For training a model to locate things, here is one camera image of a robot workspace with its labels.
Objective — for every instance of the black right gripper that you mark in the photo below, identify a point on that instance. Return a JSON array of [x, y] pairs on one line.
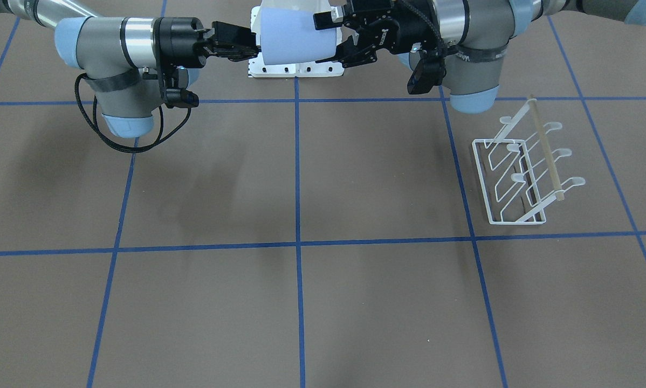
[[178, 42]]

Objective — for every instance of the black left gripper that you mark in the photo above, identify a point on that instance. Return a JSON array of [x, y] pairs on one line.
[[407, 33]]

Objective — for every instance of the light blue plastic cup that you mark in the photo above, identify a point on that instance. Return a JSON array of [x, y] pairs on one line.
[[290, 37]]

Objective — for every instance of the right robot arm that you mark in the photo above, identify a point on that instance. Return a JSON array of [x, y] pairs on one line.
[[134, 65]]

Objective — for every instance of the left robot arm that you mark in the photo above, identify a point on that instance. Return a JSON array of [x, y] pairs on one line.
[[460, 45]]

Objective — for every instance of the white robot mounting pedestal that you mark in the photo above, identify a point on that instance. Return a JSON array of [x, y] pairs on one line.
[[256, 66]]

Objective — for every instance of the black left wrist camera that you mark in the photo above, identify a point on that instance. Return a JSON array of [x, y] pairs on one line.
[[429, 70]]

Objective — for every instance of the white wire cup holder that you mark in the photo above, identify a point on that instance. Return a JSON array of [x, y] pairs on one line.
[[518, 168]]

